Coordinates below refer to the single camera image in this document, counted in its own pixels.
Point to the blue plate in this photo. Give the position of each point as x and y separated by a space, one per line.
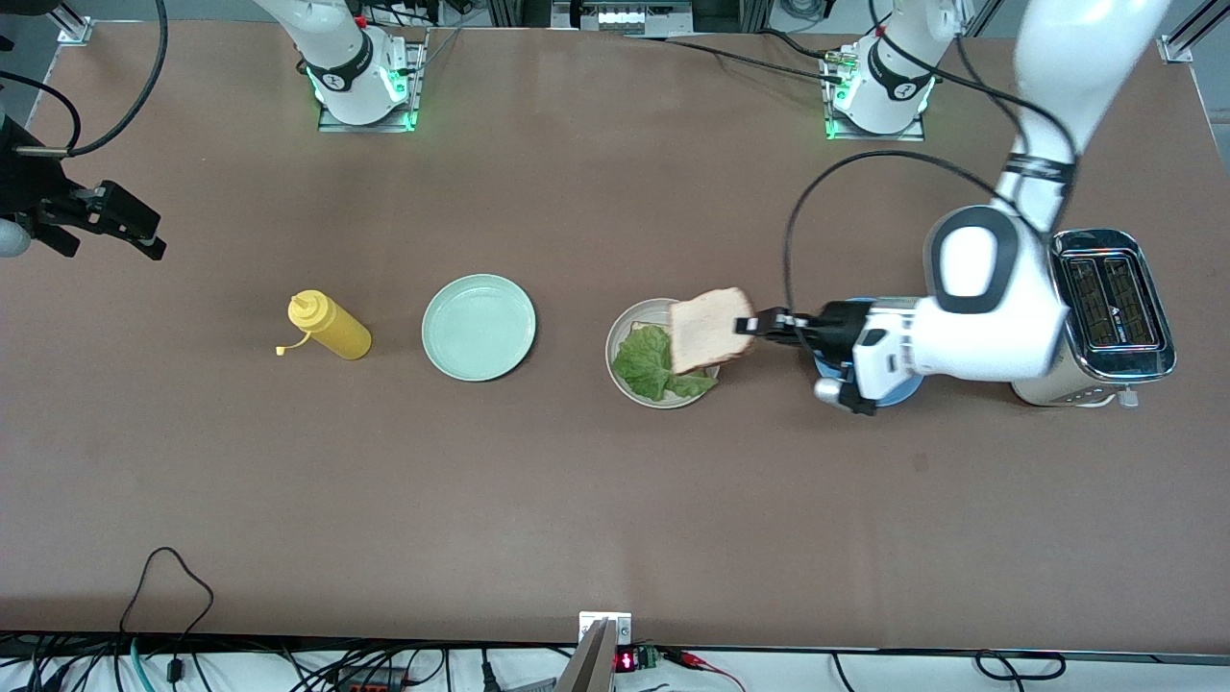
903 389

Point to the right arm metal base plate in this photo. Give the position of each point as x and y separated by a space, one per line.
417 96

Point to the control box with lights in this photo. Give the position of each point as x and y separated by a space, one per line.
625 19

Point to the aluminium frame corner profile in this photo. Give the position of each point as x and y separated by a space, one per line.
77 32
1172 48

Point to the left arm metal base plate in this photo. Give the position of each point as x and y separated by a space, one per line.
874 137

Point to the green lettuce leaf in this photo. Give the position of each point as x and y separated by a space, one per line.
644 365

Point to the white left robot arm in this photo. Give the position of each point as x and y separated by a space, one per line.
990 327

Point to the yellow squeeze bottle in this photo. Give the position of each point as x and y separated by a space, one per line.
336 332

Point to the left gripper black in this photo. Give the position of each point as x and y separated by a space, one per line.
834 326

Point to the green terminal block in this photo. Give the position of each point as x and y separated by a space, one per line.
649 657

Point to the bread slice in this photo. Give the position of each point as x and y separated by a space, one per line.
711 332

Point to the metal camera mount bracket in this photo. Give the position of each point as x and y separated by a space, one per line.
591 663

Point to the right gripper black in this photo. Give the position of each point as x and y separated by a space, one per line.
27 187

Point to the beige plate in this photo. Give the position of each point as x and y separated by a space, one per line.
642 309

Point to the beige chrome toaster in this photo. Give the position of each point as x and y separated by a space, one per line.
1105 298

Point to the red digit display module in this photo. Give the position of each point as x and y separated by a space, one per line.
626 661

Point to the pale green plate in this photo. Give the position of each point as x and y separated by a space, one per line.
478 329

